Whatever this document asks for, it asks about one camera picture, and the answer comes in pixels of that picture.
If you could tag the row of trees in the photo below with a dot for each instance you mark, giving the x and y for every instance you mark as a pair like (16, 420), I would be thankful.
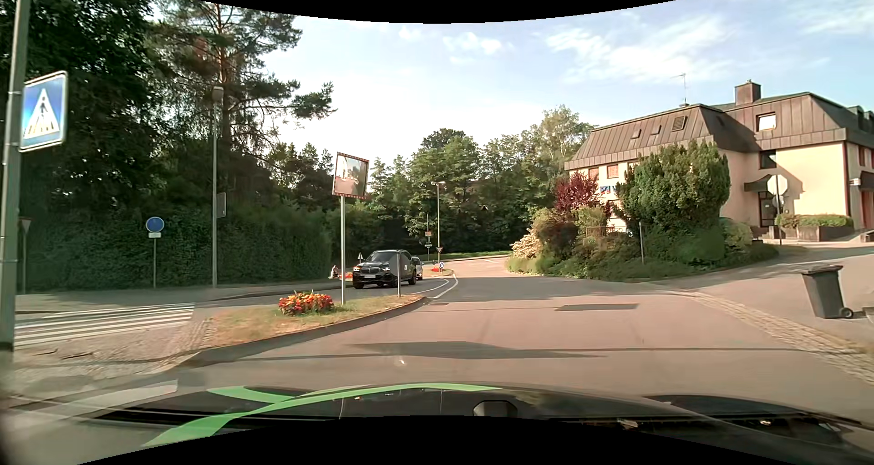
(471, 185)

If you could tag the black car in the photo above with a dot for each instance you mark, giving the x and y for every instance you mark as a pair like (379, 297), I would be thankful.
(382, 268)

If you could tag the grey asphalt road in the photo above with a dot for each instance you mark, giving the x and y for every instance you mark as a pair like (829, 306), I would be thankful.
(519, 328)

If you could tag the red-leaved tree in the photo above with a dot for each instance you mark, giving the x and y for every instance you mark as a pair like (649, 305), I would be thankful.
(577, 193)

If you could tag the orange flower bed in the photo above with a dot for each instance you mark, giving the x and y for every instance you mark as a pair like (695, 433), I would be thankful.
(305, 303)

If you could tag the planted bank with bushes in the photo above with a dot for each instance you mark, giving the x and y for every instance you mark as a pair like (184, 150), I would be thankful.
(614, 257)

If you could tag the kerbed grass traffic island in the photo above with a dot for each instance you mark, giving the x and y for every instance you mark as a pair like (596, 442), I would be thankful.
(273, 321)

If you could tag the large green conifer tree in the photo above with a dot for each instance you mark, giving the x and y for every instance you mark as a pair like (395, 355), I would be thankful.
(676, 185)

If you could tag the tall green hedge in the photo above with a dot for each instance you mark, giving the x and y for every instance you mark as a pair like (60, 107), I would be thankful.
(191, 250)

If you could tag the car's own bonnet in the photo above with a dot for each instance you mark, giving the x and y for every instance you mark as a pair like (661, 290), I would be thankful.
(614, 410)

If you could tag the round blue road sign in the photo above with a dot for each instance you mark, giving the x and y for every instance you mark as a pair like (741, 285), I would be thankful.
(155, 226)

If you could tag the grey pavement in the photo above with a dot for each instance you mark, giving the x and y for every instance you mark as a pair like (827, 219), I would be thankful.
(136, 296)

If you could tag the group of tall trees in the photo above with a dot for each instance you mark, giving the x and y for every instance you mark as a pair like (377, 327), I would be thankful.
(123, 89)

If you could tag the road markings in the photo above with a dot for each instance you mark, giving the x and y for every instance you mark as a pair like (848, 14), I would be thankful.
(102, 319)

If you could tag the cream building with brown roof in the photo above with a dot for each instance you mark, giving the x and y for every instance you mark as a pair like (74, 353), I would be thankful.
(785, 158)

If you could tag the grey wheelie bin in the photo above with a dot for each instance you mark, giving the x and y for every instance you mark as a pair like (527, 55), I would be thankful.
(824, 291)

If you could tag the pedestrian crossing sign on pole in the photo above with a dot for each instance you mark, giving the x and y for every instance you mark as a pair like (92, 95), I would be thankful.
(42, 111)

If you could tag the slim lamp post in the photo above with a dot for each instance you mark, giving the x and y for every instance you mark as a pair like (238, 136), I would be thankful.
(438, 212)

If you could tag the road signs on post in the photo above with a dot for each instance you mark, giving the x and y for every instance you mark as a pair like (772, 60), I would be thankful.
(428, 243)

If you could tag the billboard on grey post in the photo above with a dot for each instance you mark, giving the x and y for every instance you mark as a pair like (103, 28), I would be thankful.
(349, 176)

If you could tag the thin marker post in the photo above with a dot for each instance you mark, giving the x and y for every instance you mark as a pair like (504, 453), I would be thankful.
(641, 243)

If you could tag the grey lamp post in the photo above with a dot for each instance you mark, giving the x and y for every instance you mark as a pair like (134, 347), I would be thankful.
(214, 178)

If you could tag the octagonal road sign on post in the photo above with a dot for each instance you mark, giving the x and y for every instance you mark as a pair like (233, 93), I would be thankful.
(777, 186)

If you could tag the low planter wall with hedge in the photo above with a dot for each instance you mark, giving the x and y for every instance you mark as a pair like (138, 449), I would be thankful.
(819, 226)

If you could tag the triangular road sign on post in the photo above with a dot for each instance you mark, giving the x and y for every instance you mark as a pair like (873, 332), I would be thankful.
(24, 246)

